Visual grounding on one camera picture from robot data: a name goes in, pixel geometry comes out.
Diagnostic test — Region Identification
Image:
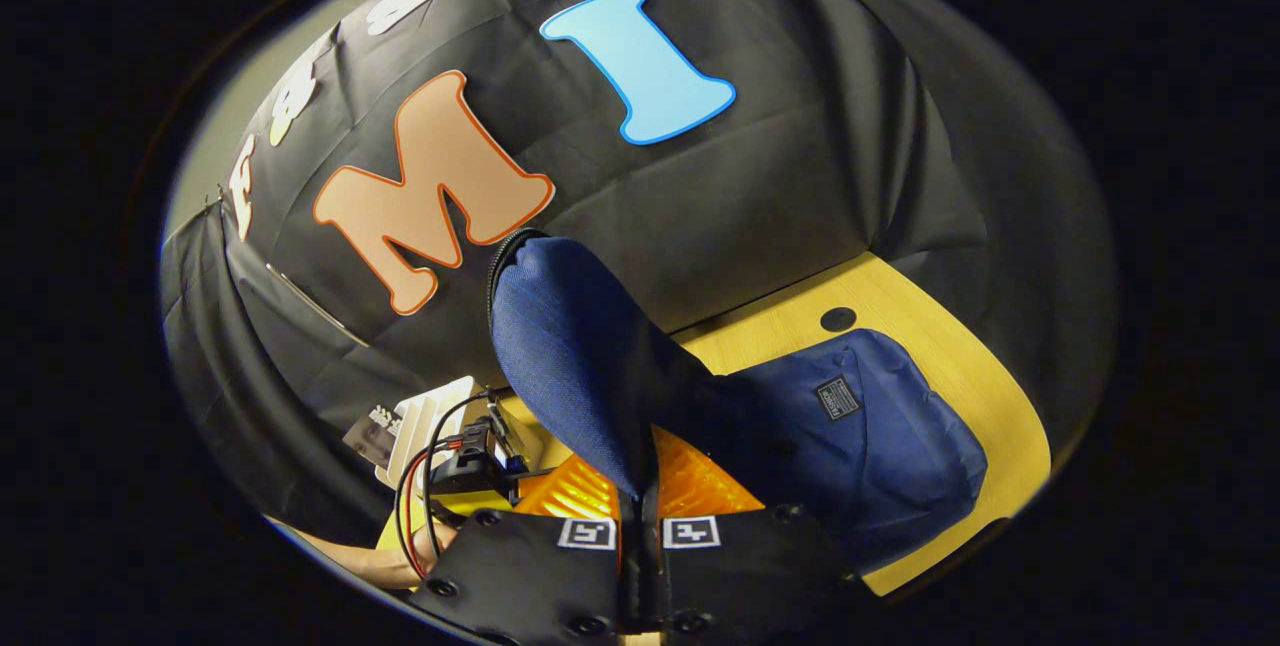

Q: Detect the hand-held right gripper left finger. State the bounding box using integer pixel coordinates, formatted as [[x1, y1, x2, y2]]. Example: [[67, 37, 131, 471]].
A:
[[408, 454, 641, 642]]

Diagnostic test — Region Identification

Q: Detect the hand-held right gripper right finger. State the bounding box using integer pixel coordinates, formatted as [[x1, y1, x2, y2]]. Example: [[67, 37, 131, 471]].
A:
[[645, 426, 881, 642]]

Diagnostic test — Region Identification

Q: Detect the white plastic bookshelf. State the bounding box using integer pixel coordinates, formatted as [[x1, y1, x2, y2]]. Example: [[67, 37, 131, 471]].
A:
[[375, 376, 526, 489]]

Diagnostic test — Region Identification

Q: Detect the blue schoolbag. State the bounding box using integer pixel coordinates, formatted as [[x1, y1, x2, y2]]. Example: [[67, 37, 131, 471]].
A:
[[487, 229, 989, 572]]

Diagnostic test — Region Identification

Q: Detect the black backdrop cloth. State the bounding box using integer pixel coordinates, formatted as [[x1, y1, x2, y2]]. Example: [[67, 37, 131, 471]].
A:
[[160, 0, 1116, 547]]

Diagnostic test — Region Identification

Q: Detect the red and black cable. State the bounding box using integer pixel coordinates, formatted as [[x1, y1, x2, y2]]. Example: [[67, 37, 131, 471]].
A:
[[395, 388, 498, 582]]

